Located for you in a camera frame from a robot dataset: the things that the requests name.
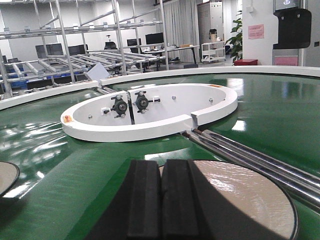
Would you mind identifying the bearing block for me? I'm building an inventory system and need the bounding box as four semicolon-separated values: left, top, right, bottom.
135;91;153;114
111;95;128;118

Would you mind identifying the white control box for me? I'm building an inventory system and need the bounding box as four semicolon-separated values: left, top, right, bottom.
84;62;110;81

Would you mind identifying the black water dispenser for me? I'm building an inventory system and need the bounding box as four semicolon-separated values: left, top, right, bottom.
273;7;312;50

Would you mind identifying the green potted plant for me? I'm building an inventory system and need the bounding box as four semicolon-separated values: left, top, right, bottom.
226;10;243;63

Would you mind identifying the white rolling cart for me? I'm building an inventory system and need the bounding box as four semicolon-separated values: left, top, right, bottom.
201;41;226;63

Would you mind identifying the white inner conveyor ring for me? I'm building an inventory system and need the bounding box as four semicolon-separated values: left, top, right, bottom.
60;82;239;143

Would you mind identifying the right bearing block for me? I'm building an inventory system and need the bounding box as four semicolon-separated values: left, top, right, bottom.
135;91;153;114

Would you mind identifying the pink wall notice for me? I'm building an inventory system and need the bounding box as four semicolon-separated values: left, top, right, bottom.
248;24;265;40

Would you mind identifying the metal roller rack shelving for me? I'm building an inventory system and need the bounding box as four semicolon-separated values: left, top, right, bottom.
0;0;166;101

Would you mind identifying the office desk with monitors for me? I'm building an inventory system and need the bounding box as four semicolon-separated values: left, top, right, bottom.
126;32;201;71

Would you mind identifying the left bearing block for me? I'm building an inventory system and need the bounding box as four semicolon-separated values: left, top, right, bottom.
111;95;128;118

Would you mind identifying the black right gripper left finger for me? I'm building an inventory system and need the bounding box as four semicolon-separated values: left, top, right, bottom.
127;160;161;238

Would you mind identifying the beige plate black rim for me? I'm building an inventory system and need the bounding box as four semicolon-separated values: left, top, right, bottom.
0;161;20;197
159;159;299;240

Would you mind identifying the red fire extinguisher box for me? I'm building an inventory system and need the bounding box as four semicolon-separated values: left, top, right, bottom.
234;59;258;66

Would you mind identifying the white outer conveyor rim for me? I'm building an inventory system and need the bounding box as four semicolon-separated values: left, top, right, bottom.
0;65;320;110

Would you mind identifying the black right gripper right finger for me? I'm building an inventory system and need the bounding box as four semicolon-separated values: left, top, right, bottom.
161;159;208;240

